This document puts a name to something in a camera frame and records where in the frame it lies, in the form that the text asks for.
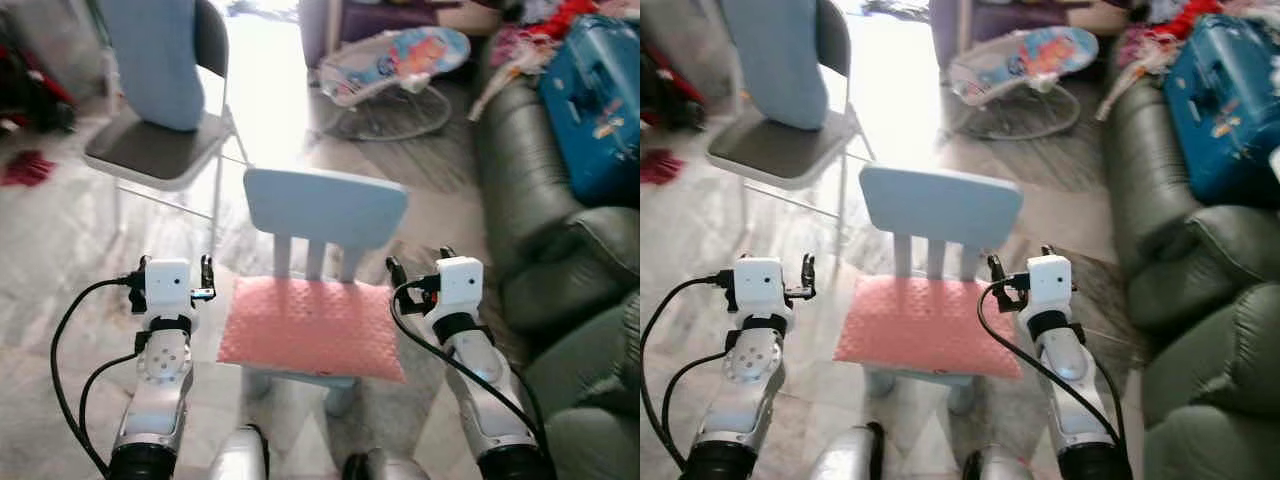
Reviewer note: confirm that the white cloth strip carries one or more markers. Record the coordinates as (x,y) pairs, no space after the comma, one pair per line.
(1130,85)
(505,85)

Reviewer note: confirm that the dark green leather sofa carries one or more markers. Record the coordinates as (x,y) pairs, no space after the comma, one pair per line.
(530,190)
(1150,200)

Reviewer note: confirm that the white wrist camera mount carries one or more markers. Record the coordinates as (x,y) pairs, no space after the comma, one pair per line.
(1049,284)
(168,288)
(460,286)
(760,286)

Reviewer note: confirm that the silver robot leg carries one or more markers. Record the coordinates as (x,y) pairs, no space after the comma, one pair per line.
(1000,467)
(385,468)
(848,455)
(240,455)

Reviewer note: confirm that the grey folding chair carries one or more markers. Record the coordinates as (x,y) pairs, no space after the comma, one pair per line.
(150,150)
(775,152)

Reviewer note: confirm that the blue printed suitcase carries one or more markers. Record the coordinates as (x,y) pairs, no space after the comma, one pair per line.
(1225,100)
(595,100)

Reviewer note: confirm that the silver left robot leg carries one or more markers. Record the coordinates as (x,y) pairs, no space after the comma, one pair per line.
(240,455)
(848,455)

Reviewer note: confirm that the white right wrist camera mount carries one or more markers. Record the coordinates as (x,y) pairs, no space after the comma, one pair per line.
(1049,284)
(460,286)

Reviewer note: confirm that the purple armchair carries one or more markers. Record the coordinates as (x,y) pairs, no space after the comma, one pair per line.
(390,18)
(1020,18)

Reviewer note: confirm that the dark red clutter pile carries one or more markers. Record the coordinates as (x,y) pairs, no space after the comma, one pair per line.
(30,90)
(665,90)

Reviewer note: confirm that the red clothes pile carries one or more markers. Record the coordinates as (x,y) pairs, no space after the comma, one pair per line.
(1185,18)
(565,15)

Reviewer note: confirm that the red cloth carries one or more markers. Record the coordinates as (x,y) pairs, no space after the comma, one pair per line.
(660,167)
(25,168)

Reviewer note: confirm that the light blue child chair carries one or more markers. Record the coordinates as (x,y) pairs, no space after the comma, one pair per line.
(940,206)
(325,208)

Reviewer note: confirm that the colourful baby bouncer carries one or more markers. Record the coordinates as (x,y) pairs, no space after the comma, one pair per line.
(400,62)
(1030,60)

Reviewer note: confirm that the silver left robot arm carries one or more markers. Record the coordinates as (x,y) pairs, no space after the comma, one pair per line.
(160,390)
(745,390)

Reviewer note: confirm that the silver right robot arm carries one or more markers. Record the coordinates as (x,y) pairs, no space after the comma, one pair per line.
(485,380)
(1070,375)

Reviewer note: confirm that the silver right robot leg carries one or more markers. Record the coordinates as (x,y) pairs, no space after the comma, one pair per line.
(385,468)
(1000,467)

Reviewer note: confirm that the light blue chair cushion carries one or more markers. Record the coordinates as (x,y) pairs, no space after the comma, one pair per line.
(780,60)
(155,60)

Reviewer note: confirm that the pink fluffy pillow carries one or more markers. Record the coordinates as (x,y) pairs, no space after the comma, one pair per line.
(925,328)
(310,330)

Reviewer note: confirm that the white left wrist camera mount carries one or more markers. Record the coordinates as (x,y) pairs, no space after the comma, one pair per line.
(760,286)
(168,288)

